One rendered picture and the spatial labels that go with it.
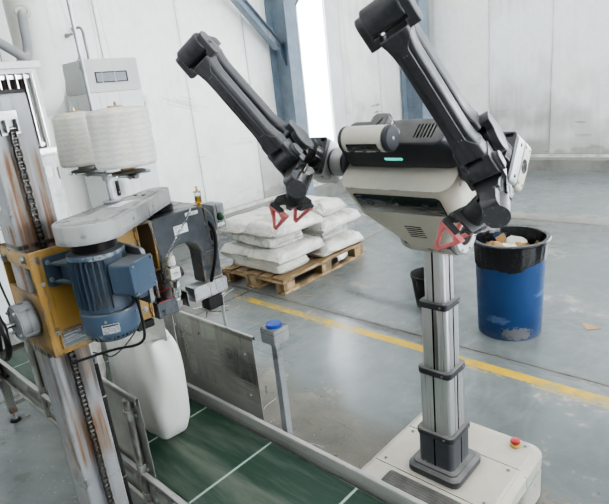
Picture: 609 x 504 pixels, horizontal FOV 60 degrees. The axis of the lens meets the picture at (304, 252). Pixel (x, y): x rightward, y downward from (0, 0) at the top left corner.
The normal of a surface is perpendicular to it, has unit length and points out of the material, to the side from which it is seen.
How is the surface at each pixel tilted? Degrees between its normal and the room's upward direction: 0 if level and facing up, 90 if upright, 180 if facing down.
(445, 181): 40
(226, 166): 90
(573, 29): 90
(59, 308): 90
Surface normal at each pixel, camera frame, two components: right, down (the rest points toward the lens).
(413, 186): -0.51, -0.55
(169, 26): 0.73, 0.13
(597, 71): -0.67, 0.29
